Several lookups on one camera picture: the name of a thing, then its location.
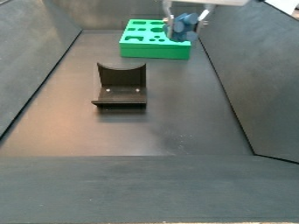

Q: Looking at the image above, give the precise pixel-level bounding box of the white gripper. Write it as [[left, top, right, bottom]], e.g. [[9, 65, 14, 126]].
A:
[[163, 0, 250, 39]]

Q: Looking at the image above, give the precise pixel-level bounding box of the blue three prong object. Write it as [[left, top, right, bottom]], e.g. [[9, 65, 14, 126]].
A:
[[163, 13, 199, 42]]

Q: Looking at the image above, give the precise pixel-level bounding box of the black curved fixture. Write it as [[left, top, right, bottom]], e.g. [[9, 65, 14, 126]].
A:
[[91, 63, 147, 107]]

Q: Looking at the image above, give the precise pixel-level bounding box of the green shape sorting block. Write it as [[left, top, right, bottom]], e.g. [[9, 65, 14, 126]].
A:
[[119, 19, 193, 60]]

